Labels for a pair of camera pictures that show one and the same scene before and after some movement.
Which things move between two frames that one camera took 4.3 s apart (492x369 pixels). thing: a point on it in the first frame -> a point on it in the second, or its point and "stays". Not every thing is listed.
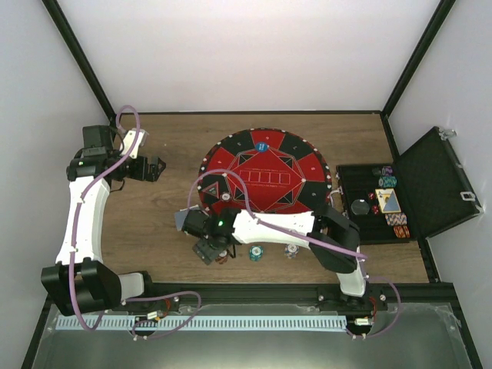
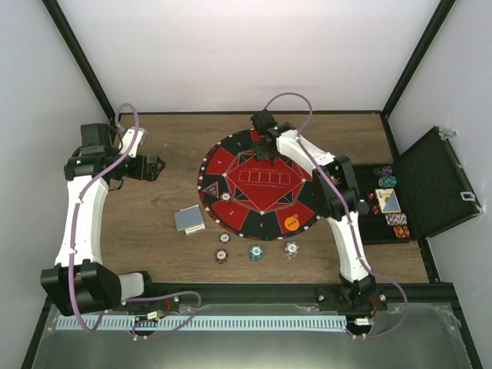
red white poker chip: x=222 y=257 stays
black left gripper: x=153 y=174 stays
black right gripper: x=207 y=252 -> x=258 y=154
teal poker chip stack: x=256 y=253 stays
